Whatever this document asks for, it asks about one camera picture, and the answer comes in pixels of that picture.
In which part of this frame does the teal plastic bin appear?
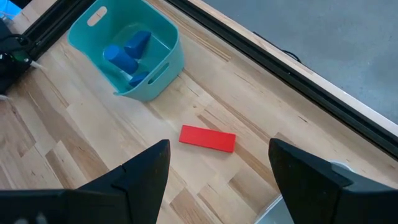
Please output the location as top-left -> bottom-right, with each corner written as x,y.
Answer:
67,0 -> 185,103

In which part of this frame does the red long flat block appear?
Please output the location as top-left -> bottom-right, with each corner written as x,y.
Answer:
178,124 -> 237,154

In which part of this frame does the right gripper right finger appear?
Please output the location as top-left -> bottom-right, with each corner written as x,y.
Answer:
269,139 -> 398,224

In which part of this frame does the black aluminium table frame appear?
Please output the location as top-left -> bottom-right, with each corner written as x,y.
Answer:
21,0 -> 398,159

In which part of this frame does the blue cylinder block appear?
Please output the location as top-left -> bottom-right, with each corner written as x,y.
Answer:
103,43 -> 139,75

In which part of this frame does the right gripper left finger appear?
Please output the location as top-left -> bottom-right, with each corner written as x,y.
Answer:
0,139 -> 171,224

